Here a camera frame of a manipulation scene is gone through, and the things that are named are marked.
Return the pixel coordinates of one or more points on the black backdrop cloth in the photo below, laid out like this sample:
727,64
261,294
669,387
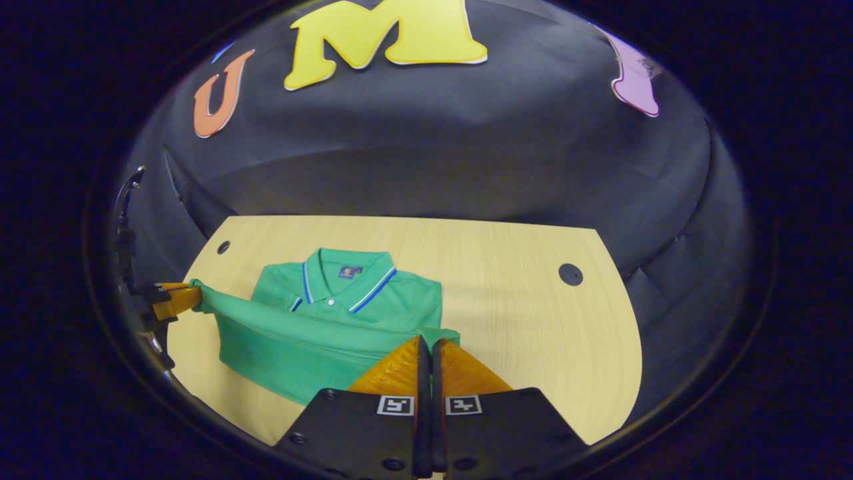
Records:
466,153

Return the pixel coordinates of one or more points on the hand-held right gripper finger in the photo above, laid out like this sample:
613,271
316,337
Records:
421,413
437,413

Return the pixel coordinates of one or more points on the green collared T-shirt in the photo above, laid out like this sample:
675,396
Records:
320,333

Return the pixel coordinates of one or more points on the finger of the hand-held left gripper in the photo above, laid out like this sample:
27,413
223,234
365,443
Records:
176,303

